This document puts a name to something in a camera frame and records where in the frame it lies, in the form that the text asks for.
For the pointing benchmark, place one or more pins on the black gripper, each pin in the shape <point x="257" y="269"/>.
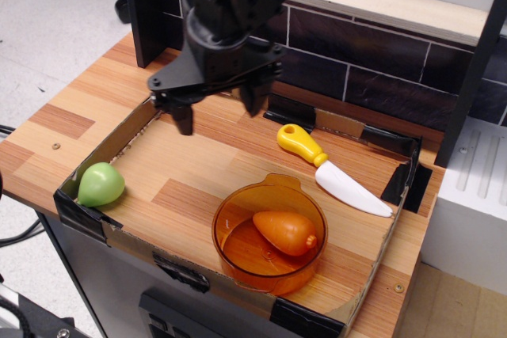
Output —
<point x="204" y="68"/>

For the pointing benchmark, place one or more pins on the transparent orange plastic pot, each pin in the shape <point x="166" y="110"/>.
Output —
<point x="246" y="256"/>

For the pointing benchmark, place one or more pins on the orange toy carrot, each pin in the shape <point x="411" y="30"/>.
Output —
<point x="291" y="233"/>

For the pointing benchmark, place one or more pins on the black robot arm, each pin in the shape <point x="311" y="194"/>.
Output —
<point x="226" y="20"/>

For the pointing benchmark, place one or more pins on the cardboard fence with black tape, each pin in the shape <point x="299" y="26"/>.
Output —
<point x="148" y="263"/>

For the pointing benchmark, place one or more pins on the black caster wheel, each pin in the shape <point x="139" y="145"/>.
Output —
<point x="122" y="11"/>

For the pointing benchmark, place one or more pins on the green toy pear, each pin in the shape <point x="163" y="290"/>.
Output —
<point x="100" y="184"/>

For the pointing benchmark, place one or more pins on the dark brick backsplash panel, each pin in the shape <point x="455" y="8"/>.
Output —
<point x="402" y="58"/>

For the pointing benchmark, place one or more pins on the white grooved block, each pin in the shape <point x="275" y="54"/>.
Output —
<point x="466" y="236"/>

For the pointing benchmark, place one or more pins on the black equipment bottom left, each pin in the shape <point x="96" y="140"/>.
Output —
<point x="20" y="317"/>

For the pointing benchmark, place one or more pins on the yellow handled toy knife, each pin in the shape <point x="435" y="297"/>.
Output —
<point x="293" y="138"/>

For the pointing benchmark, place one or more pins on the black vertical post left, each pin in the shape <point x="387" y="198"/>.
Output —
<point x="156" y="26"/>

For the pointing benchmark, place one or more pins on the black vertical post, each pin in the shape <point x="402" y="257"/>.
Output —
<point x="485" y="48"/>
<point x="156" y="26"/>

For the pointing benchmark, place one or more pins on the black vertical post right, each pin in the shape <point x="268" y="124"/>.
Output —
<point x="485" y="48"/>

